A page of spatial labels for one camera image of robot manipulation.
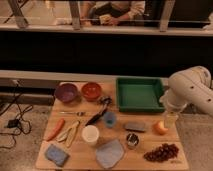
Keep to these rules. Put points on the light blue towel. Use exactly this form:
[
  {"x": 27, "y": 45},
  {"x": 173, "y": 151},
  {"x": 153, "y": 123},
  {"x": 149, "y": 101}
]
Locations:
[{"x": 109, "y": 154}]

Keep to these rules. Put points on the orange carrot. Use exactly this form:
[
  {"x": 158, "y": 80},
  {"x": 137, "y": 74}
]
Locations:
[{"x": 56, "y": 130}]

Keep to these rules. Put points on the small blue cup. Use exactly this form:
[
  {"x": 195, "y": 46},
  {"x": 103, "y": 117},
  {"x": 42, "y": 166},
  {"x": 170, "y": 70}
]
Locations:
[{"x": 109, "y": 119}]

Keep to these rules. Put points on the bunch of dark grapes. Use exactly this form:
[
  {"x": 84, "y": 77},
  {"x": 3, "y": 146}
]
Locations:
[{"x": 162, "y": 153}]

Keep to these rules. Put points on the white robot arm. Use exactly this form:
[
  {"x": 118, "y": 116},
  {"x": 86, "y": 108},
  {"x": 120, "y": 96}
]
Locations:
[{"x": 189, "y": 86}]

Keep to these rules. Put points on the yellow tongs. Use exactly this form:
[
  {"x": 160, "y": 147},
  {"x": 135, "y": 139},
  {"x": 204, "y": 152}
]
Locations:
[{"x": 69, "y": 134}]

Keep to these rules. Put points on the green plastic tray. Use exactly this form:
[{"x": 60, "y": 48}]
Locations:
[{"x": 139, "y": 95}]

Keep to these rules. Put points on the purple bowl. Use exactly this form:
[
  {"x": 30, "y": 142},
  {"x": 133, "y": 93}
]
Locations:
[{"x": 66, "y": 92}]

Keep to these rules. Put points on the seated person in background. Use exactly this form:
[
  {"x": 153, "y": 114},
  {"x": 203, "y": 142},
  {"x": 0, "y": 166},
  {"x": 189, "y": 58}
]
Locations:
[{"x": 123, "y": 13}]

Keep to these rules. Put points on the orange fruit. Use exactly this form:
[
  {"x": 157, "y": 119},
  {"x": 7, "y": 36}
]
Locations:
[{"x": 159, "y": 128}]

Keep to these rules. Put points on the wooden cutting board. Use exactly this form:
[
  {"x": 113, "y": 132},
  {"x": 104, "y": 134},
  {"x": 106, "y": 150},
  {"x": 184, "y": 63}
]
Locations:
[{"x": 82, "y": 156}]

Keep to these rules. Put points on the blue sponge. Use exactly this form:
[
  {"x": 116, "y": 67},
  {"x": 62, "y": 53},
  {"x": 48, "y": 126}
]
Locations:
[{"x": 56, "y": 155}]

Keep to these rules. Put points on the metal can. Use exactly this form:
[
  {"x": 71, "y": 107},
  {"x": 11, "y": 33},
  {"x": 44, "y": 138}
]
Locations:
[{"x": 132, "y": 140}]

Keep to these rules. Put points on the silver fork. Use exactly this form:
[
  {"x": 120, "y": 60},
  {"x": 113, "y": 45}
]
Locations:
[{"x": 81, "y": 113}]

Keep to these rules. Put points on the red bowl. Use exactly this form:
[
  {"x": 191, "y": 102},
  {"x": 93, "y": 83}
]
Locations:
[{"x": 91, "y": 91}]

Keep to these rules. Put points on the black handled kitchen tool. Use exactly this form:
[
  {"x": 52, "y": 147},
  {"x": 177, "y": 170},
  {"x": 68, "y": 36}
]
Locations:
[{"x": 105, "y": 101}]

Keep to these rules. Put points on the black power adapter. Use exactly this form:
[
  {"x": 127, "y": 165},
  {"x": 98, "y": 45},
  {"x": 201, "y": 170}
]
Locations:
[{"x": 13, "y": 123}]

